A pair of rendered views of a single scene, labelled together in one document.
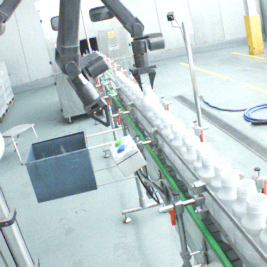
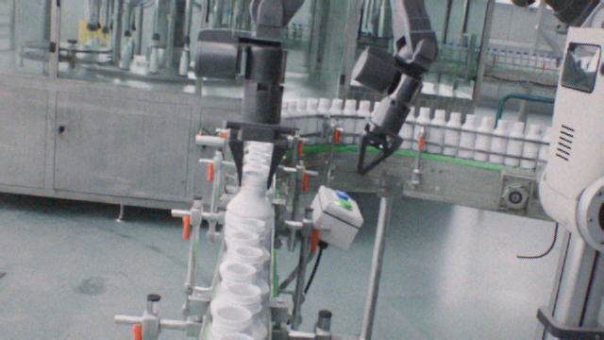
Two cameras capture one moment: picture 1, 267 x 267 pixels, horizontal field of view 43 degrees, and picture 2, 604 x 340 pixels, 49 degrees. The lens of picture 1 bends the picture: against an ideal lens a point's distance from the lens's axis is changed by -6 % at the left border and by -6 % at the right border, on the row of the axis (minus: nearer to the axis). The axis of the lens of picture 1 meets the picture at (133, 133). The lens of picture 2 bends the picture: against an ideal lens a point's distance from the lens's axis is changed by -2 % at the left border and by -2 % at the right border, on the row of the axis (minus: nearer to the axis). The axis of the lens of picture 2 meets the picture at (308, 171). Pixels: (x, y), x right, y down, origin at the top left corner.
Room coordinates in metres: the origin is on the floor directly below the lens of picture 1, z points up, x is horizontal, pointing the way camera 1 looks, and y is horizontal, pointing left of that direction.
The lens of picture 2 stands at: (2.35, 0.03, 1.45)
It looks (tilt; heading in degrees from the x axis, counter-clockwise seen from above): 13 degrees down; 183
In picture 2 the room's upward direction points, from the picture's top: 7 degrees clockwise
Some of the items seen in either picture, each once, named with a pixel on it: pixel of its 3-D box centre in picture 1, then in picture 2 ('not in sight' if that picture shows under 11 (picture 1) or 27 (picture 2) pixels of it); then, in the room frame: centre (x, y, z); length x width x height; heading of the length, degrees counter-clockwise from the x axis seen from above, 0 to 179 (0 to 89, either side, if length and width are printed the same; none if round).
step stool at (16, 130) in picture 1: (14, 143); not in sight; (4.55, 1.63, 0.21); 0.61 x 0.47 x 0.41; 60
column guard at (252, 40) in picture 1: (254, 34); not in sight; (9.34, -3.79, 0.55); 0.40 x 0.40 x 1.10; 7
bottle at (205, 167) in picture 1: (211, 185); not in sight; (0.75, -0.16, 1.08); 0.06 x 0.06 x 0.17
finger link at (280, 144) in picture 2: (143, 79); (261, 157); (1.39, -0.08, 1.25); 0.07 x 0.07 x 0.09; 7
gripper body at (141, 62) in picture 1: (141, 61); (261, 108); (1.40, -0.09, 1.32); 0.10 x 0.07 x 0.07; 97
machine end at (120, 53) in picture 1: (87, 52); not in sight; (6.57, 0.51, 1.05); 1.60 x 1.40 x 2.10; 7
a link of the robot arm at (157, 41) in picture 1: (147, 36); (239, 38); (1.40, -0.13, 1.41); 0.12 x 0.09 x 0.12; 97
